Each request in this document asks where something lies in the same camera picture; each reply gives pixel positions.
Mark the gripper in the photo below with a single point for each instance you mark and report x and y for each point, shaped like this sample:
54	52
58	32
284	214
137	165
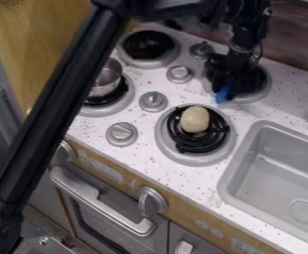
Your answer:
234	71

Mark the blue toy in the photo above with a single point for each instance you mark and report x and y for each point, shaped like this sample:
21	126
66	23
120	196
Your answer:
223	92

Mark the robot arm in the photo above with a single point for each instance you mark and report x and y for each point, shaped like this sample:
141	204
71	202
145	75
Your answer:
246	23

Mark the beige toy potato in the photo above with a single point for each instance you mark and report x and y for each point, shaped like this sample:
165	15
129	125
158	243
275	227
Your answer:
194	119

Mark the toy stove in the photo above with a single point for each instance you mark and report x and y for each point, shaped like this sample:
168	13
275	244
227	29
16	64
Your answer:
161	99

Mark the toy sink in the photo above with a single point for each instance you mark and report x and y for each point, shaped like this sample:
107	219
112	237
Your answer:
271	178

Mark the silver pot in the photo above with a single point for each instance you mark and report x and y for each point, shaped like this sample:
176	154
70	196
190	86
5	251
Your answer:
105	81

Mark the black pole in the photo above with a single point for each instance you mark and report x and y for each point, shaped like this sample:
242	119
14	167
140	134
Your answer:
55	109

